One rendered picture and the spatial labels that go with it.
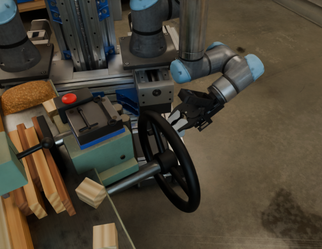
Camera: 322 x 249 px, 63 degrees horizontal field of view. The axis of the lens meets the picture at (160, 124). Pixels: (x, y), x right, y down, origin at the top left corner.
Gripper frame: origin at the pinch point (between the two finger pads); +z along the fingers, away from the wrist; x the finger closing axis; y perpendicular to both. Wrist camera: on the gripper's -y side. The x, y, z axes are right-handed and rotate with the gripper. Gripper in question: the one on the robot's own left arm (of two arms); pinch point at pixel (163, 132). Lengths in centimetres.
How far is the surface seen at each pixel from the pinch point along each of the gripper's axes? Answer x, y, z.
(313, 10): 140, 182, -197
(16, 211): -17.4, -32.0, 26.4
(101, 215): -22.9, -22.0, 16.8
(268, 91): 63, 130, -76
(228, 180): 10, 92, -5
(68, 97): -1.7, -32.4, 8.8
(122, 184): -13.6, -12.1, 14.2
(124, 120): -8.1, -22.9, 3.2
